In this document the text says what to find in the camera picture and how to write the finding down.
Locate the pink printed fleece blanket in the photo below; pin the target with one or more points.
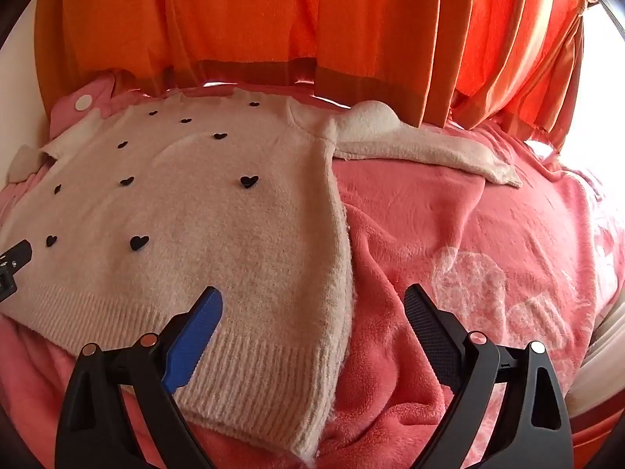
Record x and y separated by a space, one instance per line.
439 234

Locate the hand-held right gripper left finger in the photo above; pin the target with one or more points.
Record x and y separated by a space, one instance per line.
195 337

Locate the beige towel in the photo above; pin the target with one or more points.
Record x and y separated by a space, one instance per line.
195 215

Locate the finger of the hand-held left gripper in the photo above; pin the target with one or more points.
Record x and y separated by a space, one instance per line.
17 253

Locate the pink pouch with white button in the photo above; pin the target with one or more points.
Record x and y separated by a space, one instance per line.
100 89

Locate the white mattress edge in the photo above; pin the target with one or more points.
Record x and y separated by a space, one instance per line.
598 366

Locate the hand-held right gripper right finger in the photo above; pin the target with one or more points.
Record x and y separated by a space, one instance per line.
432 332

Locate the orange curtain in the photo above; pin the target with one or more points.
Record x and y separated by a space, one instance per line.
293 10

